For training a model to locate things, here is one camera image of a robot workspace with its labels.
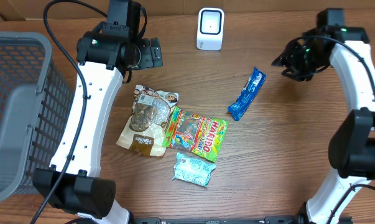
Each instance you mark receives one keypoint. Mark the teal snack packet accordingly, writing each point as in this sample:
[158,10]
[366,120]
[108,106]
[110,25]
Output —
[192,170]

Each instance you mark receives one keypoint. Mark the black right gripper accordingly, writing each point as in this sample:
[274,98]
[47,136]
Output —
[287,59]

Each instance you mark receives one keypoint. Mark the grey plastic mesh basket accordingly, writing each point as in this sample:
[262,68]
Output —
[35,102]

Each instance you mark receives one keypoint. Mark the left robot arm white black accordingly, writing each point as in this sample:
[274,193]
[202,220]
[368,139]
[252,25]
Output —
[106,58]

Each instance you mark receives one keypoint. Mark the green Haribo gummy bag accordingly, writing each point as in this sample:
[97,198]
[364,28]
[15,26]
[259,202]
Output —
[200,135]

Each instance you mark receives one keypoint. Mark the brown nuts snack pouch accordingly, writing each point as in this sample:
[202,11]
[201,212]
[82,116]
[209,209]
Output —
[145,129]

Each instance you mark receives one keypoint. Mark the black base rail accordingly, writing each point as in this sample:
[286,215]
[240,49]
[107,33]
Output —
[237,220]

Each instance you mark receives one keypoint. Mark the blue Oreo cookie pack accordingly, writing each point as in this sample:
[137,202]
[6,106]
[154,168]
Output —
[247,95]

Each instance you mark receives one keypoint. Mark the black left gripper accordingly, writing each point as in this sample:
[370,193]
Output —
[152,56]

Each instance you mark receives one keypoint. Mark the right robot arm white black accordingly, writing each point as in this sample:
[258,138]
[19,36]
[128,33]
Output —
[351,151]

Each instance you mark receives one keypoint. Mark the white barcode scanner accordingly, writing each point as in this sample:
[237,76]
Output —
[210,29]

